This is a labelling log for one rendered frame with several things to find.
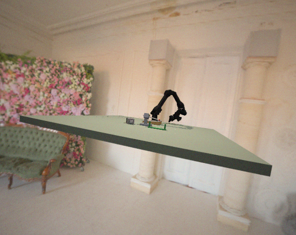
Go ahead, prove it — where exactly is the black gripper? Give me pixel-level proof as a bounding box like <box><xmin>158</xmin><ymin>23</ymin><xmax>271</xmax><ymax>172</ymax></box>
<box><xmin>169</xmin><ymin>112</ymin><xmax>179</xmax><ymax>122</ymax></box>

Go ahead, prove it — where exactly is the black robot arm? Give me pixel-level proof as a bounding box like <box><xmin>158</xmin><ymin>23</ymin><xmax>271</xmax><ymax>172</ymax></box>
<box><xmin>150</xmin><ymin>90</ymin><xmax>187</xmax><ymax>121</ymax></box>

